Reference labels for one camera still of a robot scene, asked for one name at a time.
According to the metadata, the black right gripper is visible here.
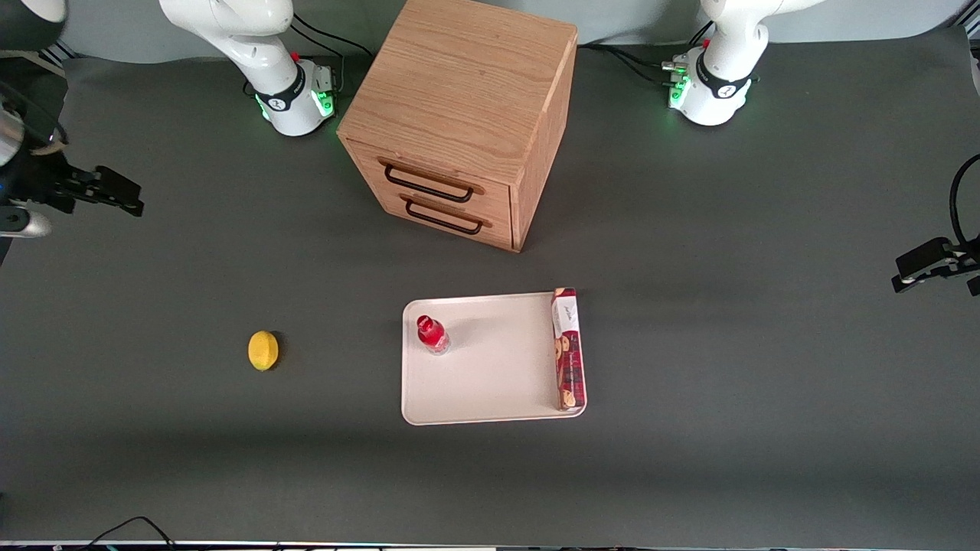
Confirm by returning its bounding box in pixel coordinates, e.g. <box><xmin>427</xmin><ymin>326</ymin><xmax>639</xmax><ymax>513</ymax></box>
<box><xmin>0</xmin><ymin>115</ymin><xmax>145</xmax><ymax>218</ymax></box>

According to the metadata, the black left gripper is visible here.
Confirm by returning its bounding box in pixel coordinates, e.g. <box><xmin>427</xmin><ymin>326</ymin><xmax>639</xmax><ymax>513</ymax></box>
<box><xmin>891</xmin><ymin>236</ymin><xmax>980</xmax><ymax>298</ymax></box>

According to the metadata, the red coke bottle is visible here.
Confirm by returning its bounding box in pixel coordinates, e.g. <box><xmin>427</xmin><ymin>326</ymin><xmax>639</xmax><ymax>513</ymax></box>
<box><xmin>415</xmin><ymin>313</ymin><xmax>452</xmax><ymax>357</ymax></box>

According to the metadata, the cream plastic tray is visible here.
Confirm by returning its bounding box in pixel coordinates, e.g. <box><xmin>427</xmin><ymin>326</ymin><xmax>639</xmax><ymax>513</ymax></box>
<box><xmin>400</xmin><ymin>291</ymin><xmax>589</xmax><ymax>427</ymax></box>

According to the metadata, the yellow lemon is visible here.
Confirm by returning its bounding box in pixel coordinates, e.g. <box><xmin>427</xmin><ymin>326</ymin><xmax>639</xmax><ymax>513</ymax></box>
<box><xmin>247</xmin><ymin>330</ymin><xmax>281</xmax><ymax>373</ymax></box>

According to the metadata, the wooden drawer cabinet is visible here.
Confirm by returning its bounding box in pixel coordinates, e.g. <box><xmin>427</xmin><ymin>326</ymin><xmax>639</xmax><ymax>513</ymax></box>
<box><xmin>336</xmin><ymin>0</ymin><xmax>580</xmax><ymax>254</ymax></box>

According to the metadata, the red cookie box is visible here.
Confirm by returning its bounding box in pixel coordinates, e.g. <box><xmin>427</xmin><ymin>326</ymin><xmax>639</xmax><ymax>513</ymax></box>
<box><xmin>550</xmin><ymin>287</ymin><xmax>588</xmax><ymax>413</ymax></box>

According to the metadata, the black looped gripper cable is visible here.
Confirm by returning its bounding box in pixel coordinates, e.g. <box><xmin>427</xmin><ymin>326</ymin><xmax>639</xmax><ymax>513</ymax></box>
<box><xmin>949</xmin><ymin>153</ymin><xmax>980</xmax><ymax>247</ymax></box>

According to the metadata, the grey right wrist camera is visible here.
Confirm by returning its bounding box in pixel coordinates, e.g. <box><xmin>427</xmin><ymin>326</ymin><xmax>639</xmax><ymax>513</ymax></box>
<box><xmin>0</xmin><ymin>205</ymin><xmax>54</xmax><ymax>240</ymax></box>

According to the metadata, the black power cable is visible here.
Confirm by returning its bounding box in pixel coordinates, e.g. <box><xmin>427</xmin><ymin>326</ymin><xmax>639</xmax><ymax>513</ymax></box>
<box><xmin>288</xmin><ymin>14</ymin><xmax>376</xmax><ymax>99</ymax></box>
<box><xmin>577</xmin><ymin>42</ymin><xmax>684</xmax><ymax>86</ymax></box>

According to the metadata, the black wire drawer handle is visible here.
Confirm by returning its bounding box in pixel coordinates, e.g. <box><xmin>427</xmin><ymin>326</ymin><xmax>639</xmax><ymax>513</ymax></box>
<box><xmin>404</xmin><ymin>200</ymin><xmax>485</xmax><ymax>236</ymax></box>
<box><xmin>383</xmin><ymin>163</ymin><xmax>475</xmax><ymax>204</ymax></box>

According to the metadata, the black table edge cable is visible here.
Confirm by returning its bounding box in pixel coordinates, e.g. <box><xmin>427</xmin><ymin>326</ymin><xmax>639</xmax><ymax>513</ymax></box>
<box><xmin>75</xmin><ymin>516</ymin><xmax>178</xmax><ymax>551</ymax></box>

